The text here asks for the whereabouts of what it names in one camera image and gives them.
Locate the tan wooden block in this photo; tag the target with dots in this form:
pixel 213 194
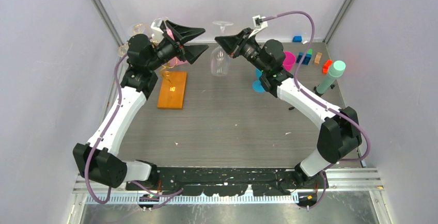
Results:
pixel 317 58

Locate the red toy piece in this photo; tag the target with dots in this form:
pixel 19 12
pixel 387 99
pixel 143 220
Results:
pixel 326 66

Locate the mint green cylinder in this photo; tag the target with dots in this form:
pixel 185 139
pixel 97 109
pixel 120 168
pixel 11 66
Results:
pixel 334 71

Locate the blue toy block far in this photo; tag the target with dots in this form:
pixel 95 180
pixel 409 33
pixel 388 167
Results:
pixel 297 39

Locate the blue studded toy block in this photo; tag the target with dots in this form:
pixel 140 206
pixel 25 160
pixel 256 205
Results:
pixel 303 59

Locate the gold wire glass rack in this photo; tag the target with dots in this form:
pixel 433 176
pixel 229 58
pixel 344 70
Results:
pixel 164 71

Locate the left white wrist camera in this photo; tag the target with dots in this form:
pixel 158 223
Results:
pixel 157 32

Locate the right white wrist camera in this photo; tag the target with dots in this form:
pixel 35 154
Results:
pixel 259 25

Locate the clear wine glass top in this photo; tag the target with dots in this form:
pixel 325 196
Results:
pixel 156 24

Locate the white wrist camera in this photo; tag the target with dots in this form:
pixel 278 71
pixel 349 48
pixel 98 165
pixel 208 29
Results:
pixel 259 25
pixel 157 32

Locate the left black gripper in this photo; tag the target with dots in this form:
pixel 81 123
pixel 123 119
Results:
pixel 191 53

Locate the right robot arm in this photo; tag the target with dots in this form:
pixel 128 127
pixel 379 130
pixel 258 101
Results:
pixel 338 127

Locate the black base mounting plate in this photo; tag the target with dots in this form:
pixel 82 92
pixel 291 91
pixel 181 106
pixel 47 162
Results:
pixel 228 181

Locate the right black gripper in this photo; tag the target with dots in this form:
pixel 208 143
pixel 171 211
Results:
pixel 235 44

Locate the pink wine glass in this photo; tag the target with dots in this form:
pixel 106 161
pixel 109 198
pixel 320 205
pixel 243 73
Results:
pixel 289 61

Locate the clear wine glass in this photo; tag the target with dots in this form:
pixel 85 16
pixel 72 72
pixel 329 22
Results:
pixel 138 28
pixel 122 50
pixel 220 60
pixel 156 24

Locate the orange wooden rack base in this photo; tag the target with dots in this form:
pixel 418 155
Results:
pixel 173 100

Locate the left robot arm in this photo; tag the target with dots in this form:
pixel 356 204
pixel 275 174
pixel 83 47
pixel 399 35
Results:
pixel 97 159

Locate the blue wine glass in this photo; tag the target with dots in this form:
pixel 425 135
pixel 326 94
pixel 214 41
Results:
pixel 257 87

